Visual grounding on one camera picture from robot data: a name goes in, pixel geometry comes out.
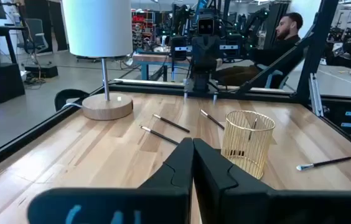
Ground person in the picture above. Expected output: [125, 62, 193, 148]
[212, 11, 304, 90]

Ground white lamp cord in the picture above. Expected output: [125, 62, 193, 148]
[60, 101, 85, 111]

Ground wooden table blue legs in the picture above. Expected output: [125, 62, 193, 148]
[131, 51, 195, 82]

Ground black computer tower purple lights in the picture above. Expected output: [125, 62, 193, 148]
[0, 63, 26, 104]

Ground black rounded chair back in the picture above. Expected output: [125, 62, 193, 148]
[54, 88, 90, 112]

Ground grey office chair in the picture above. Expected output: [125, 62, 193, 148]
[18, 17, 49, 55]

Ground blue chair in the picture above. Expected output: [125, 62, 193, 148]
[255, 63, 289, 90]

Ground silver metal bracket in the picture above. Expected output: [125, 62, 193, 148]
[308, 72, 324, 118]

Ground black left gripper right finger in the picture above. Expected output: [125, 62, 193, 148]
[193, 138, 351, 224]

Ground flat black box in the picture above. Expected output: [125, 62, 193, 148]
[24, 64, 59, 79]

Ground thin black makeup brush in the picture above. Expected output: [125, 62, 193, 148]
[139, 125, 180, 146]
[199, 108, 225, 130]
[247, 117, 259, 141]
[296, 156, 351, 172]
[152, 113, 191, 134]

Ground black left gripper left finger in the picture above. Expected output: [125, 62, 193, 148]
[27, 137, 194, 224]

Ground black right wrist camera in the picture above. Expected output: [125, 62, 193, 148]
[197, 17, 216, 36]

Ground gold wire cup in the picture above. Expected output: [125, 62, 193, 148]
[220, 110, 276, 180]

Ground red parts shelf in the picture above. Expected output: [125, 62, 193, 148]
[131, 9, 156, 50]

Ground white shade wooden table lamp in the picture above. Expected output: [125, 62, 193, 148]
[62, 0, 134, 121]

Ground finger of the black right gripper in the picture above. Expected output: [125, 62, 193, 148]
[171, 36, 207, 74]
[207, 33, 243, 74]

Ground black background robot rig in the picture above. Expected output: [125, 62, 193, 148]
[327, 9, 351, 103]

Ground black aluminium table frame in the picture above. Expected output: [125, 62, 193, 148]
[0, 0, 351, 179]

